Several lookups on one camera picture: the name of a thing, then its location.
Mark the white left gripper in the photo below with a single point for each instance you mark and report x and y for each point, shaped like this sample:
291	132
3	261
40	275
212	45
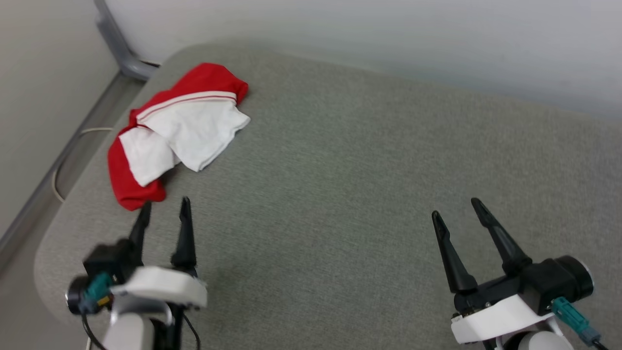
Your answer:
165	287

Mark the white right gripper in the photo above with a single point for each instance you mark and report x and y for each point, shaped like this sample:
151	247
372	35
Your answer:
495	316

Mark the red and white garment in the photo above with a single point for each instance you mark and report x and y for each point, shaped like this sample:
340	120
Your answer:
194	126

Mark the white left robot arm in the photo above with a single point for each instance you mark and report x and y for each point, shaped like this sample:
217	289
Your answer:
131	330

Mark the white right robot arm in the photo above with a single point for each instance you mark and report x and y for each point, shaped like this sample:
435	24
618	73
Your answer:
539	342

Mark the grey floor skirting strip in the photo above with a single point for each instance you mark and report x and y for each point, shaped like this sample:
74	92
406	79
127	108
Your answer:
70	163

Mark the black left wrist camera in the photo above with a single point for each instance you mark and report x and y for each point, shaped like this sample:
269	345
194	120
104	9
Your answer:
104	260

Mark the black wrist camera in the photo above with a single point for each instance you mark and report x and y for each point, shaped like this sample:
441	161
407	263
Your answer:
104	260
554	282

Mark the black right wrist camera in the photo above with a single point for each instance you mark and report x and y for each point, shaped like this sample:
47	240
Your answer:
554	282

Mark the teal left camera connector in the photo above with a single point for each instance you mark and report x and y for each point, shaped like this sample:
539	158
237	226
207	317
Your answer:
99	287

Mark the teal camera connector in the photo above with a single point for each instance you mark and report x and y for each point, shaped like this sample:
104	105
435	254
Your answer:
571	316
99	287

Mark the teal right camera connector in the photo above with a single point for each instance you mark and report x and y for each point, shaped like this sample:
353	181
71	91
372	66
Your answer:
571	316

